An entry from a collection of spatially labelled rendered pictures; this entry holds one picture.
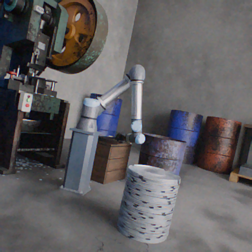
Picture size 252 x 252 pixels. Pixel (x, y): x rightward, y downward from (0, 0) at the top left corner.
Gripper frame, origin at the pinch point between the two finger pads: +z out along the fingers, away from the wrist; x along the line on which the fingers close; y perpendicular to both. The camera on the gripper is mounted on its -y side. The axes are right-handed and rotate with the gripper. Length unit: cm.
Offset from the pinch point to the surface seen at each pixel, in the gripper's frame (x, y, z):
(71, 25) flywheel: -108, 31, 52
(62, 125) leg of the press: -6, 32, 39
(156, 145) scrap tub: 3.5, -25.0, -25.6
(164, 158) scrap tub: 13.3, -30.4, -31.0
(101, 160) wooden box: 21.0, 9.8, 3.5
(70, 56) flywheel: -76, 27, 55
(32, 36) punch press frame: -74, 73, 32
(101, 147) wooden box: 9.6, 11.0, 4.2
